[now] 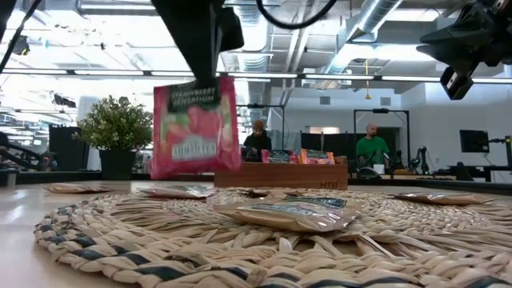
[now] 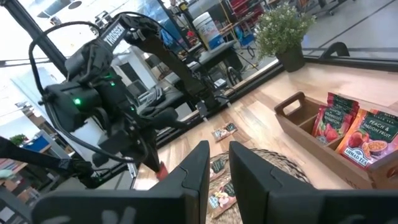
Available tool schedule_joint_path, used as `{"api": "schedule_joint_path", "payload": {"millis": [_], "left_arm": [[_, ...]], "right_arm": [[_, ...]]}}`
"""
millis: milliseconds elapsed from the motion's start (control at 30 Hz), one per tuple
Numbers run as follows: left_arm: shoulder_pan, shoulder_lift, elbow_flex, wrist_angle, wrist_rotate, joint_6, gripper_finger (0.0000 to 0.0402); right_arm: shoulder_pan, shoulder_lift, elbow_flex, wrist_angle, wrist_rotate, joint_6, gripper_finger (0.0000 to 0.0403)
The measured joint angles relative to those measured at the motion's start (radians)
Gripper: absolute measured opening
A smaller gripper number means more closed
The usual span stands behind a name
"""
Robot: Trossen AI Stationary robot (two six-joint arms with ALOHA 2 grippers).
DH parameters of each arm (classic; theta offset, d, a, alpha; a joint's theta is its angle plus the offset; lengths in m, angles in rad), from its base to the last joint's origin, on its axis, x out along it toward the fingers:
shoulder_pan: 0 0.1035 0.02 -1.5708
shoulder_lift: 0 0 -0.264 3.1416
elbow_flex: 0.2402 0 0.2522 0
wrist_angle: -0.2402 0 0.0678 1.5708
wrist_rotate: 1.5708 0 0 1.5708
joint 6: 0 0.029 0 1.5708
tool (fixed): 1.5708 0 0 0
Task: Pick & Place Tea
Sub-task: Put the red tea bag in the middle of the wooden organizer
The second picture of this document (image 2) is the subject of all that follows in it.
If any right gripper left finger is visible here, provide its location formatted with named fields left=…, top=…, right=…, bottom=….
left=30, top=140, right=211, bottom=224

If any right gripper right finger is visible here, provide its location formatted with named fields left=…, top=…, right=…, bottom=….
left=229, top=141, right=398, bottom=224

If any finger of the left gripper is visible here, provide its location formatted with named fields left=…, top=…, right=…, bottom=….
left=148, top=107, right=187, bottom=131
left=136, top=130, right=169, bottom=175

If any beige vanilla apple tea packet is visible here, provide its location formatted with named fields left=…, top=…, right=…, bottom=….
left=210, top=157, right=231, bottom=182
left=211, top=122, right=239, bottom=142
left=206, top=182, right=238, bottom=219

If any round woven placemat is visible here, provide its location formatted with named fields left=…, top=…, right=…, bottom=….
left=207, top=147, right=312, bottom=224

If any wooden three-compartment tray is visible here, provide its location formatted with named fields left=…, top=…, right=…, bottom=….
left=273, top=91, right=398, bottom=191

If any grey side table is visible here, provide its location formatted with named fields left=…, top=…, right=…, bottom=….
left=174, top=40, right=246, bottom=94

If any white blue canister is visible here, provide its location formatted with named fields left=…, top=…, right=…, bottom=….
left=192, top=11, right=225, bottom=51

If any potted green plant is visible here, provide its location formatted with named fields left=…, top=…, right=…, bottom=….
left=254, top=2, right=317, bottom=73

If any black left camera cable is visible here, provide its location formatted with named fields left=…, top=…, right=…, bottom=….
left=28, top=21, right=150, bottom=164

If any black arched mount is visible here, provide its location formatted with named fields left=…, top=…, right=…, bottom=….
left=320, top=41, right=351, bottom=60

